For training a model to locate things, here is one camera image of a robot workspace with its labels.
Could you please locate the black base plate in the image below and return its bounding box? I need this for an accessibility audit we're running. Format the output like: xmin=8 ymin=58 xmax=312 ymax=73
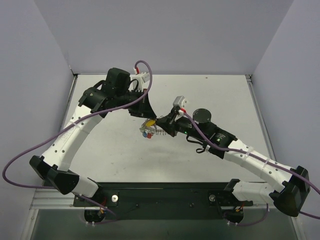
xmin=73 ymin=182 xmax=253 ymax=221

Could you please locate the aluminium rail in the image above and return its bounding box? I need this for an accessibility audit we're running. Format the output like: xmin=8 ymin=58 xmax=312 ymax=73
xmin=30 ymin=189 xmax=84 ymax=210

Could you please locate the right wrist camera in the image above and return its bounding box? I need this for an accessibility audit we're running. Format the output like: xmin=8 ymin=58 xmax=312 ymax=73
xmin=172 ymin=95 xmax=189 ymax=115

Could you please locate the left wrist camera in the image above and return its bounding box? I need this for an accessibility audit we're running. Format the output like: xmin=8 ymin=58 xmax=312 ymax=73
xmin=130 ymin=72 xmax=150 ymax=91

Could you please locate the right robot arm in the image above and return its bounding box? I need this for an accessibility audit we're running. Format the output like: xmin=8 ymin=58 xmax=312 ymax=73
xmin=156 ymin=107 xmax=310 ymax=217

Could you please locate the yellow tag key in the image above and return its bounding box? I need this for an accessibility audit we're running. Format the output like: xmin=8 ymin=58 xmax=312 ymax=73
xmin=145 ymin=119 xmax=156 ymax=127

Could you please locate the metal disc keyring holder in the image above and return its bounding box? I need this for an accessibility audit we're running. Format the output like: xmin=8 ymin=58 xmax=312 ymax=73
xmin=139 ymin=119 xmax=167 ymax=137

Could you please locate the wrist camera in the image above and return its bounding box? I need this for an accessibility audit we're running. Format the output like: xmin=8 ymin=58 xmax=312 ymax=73
xmin=130 ymin=72 xmax=150 ymax=91
xmin=172 ymin=95 xmax=189 ymax=115

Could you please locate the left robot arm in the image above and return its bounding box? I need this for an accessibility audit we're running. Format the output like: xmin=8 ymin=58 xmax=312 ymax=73
xmin=29 ymin=67 xmax=156 ymax=206

